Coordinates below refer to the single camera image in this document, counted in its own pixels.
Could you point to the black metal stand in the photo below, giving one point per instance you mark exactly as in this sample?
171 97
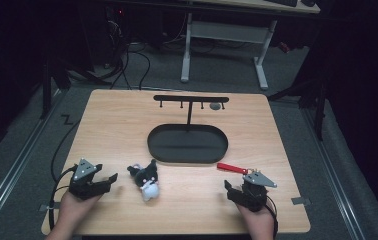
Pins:
47 86
318 100

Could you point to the red object under desk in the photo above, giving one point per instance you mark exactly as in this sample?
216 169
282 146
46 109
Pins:
284 47

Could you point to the dark computer tower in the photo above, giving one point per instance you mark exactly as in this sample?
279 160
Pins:
115 23

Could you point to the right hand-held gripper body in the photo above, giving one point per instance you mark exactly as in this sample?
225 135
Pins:
255 195

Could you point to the grey tape strip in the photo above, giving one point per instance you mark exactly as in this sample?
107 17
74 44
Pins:
47 207
300 201

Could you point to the person's left hand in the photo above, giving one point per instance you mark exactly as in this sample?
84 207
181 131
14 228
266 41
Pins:
73 208

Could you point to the white frame desk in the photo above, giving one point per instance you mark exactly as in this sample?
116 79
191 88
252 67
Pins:
230 31

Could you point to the grey round table cap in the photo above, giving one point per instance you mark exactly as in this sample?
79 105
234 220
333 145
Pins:
215 106

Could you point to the black key rack with tray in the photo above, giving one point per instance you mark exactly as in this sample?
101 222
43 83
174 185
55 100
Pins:
187 144

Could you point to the metal floor rail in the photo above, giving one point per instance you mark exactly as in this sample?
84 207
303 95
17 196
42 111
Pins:
13 166
333 170

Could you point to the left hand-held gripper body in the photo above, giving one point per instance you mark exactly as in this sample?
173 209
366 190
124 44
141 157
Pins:
83 186

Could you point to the person's right hand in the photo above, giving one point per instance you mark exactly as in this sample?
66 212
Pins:
258 221

